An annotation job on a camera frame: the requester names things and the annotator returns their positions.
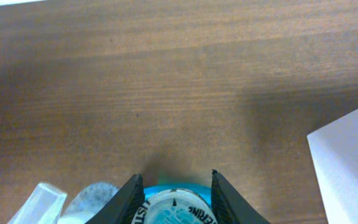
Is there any white cardboard box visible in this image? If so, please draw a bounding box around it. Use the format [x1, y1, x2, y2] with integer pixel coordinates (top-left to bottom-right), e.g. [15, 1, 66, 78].
[307, 109, 358, 224]

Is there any teal mouthwash bottle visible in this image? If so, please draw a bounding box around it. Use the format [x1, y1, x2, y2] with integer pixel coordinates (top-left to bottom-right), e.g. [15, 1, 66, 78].
[132, 184, 218, 224]

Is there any clear pump soap bottle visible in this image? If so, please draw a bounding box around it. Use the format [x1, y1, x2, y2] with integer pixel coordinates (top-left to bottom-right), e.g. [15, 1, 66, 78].
[8, 182, 119, 224]

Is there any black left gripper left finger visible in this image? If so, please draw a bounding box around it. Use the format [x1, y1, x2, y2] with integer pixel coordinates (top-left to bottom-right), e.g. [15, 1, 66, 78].
[86, 174, 145, 224]

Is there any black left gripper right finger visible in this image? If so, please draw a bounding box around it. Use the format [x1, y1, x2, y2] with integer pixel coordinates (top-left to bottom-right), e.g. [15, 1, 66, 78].
[211, 170, 270, 224]

